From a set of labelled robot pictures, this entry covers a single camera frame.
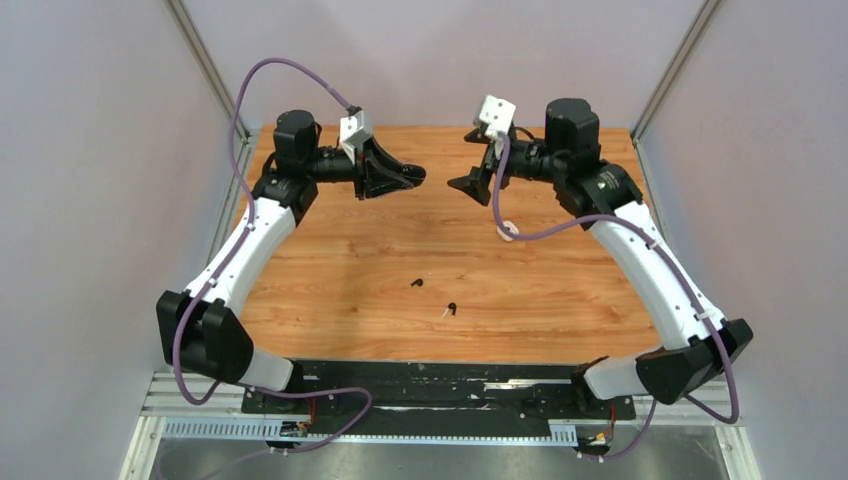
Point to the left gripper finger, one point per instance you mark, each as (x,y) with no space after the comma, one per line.
(381,185)
(385,163)

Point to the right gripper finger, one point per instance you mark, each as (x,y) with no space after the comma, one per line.
(476,184)
(477,136)

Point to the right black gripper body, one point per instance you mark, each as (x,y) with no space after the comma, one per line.
(519,161)

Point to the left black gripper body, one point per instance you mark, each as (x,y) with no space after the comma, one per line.
(361,172)

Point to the black earbud charging case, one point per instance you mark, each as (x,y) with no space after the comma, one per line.
(414,174)

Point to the white earbud charging case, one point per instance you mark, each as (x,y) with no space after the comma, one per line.
(508,231)

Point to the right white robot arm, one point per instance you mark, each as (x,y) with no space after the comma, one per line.
(697,342)

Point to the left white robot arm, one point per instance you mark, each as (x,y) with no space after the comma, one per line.
(199,326)

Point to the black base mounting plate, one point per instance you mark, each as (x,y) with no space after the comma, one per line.
(417,398)

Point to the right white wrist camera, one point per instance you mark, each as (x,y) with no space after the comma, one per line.
(494,117)

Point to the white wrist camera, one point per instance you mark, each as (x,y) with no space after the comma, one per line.
(354,131)
(494,117)

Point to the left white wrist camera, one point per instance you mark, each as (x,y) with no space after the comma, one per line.
(354,131)

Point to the right aluminium frame post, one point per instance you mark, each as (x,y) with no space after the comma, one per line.
(686,47)

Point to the aluminium frame post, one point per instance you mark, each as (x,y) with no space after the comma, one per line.
(191,35)
(686,47)

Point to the left aluminium frame post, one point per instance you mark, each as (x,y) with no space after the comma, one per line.
(191,35)

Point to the slotted cable duct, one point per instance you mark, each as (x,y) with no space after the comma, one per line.
(211,428)

